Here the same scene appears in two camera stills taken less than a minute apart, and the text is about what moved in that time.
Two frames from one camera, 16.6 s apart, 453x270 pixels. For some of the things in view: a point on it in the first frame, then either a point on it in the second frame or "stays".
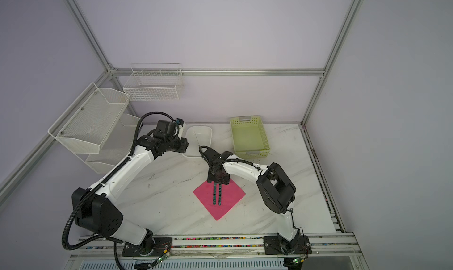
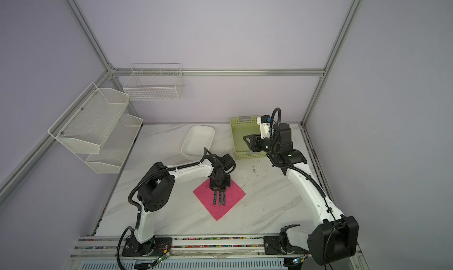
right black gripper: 224,180 to 254,141
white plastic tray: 197,136 stays
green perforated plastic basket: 249,139 stays
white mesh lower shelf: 117,148 stays
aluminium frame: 112,73 stays
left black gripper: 184,144 to 215,188
